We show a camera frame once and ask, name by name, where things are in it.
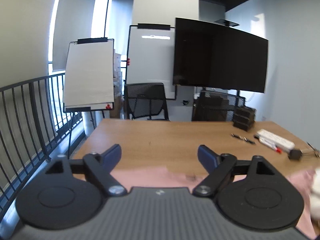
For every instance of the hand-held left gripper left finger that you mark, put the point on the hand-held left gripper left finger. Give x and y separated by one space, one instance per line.
112 155

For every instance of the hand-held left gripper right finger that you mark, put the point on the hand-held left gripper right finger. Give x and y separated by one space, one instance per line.
207 158

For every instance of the pink t-shirt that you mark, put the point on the pink t-shirt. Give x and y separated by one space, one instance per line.
155 177

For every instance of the person's right hand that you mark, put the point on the person's right hand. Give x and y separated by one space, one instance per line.
316 205

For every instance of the black pen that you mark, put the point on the black pen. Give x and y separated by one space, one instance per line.
242 138

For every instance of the black box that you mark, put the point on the black box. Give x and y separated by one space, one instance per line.
243 126

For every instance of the black mesh office chair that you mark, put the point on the black mesh office chair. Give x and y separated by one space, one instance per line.
145 100
215 107

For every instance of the black capped marker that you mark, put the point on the black capped marker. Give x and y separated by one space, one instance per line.
257 137

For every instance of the red capped marker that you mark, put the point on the red capped marker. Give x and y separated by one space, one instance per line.
271 145

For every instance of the black monitor stand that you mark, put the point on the black monitor stand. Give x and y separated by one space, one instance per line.
238 93

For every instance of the flip chart easel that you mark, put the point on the flip chart easel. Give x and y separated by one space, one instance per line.
88 75

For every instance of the black power adapter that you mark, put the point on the black power adapter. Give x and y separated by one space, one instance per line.
295 154

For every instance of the large whiteboard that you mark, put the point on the large whiteboard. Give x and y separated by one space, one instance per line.
150 60

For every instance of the large black monitor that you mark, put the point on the large black monitor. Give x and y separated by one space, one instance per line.
220 55

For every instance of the black wall plug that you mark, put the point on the black wall plug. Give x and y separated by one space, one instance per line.
186 102

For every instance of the black ceiling mount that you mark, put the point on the black ceiling mount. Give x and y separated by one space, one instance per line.
226 22

